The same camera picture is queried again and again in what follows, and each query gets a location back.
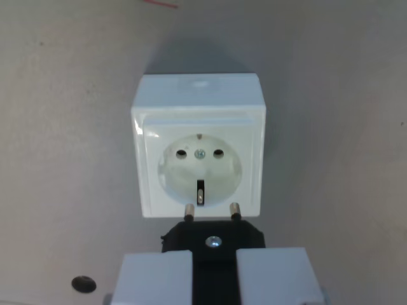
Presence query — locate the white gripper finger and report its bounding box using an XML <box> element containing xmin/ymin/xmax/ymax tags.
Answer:
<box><xmin>111</xmin><ymin>251</ymin><xmax>194</xmax><ymax>305</ymax></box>
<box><xmin>236</xmin><ymin>247</ymin><xmax>326</xmax><ymax>305</ymax></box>

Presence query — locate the white wall socket box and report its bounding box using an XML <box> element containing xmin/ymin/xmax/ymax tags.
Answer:
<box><xmin>130</xmin><ymin>73</ymin><xmax>267</xmax><ymax>219</ymax></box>

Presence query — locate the black two-pin power plug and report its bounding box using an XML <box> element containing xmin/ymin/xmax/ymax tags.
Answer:
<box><xmin>160</xmin><ymin>202</ymin><xmax>266</xmax><ymax>305</ymax></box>

